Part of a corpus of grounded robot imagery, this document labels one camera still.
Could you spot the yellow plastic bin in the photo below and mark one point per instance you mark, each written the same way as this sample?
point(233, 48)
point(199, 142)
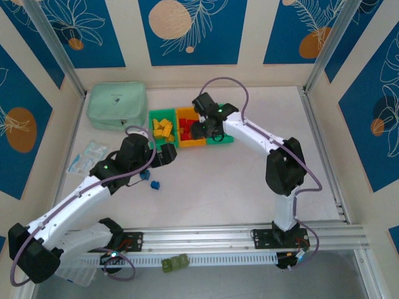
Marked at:
point(187, 143)

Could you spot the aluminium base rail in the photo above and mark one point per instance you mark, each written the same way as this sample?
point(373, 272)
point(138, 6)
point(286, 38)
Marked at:
point(202, 238)

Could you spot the clear plastic organizer box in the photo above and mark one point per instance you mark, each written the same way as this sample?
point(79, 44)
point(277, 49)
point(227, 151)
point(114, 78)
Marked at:
point(81, 275)

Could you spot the olive green cube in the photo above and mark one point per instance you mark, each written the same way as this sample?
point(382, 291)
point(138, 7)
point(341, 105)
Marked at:
point(167, 265)
point(175, 262)
point(183, 260)

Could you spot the aluminium side rail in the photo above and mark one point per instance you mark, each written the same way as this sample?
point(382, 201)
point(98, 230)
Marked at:
point(321, 140)
point(73, 134)

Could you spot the small blue lego brick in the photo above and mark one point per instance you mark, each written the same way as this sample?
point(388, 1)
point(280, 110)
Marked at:
point(155, 185)

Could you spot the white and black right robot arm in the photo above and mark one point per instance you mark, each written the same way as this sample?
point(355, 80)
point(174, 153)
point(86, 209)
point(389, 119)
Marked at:
point(249, 134)

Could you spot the black arm base connector block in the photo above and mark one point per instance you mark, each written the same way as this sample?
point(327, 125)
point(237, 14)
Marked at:
point(110, 264)
point(283, 263)

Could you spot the blue and white plastic packet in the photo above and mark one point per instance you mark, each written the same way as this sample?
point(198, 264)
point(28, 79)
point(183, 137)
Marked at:
point(78, 165)

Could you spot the green plastic bin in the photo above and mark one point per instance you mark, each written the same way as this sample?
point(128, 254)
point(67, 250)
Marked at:
point(162, 112)
point(229, 140)

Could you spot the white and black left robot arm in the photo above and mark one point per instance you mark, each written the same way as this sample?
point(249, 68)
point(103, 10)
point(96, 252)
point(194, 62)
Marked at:
point(71, 205)

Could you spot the mint green zipper pouch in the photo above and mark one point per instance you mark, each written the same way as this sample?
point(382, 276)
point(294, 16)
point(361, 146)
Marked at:
point(115, 102)

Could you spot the aluminium frame post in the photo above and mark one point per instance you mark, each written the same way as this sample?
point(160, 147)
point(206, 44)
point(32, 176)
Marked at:
point(53, 46)
point(336, 46)

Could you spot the aluminium lower frame bar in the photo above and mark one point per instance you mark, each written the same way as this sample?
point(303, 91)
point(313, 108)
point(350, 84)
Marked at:
point(25, 291)
point(369, 274)

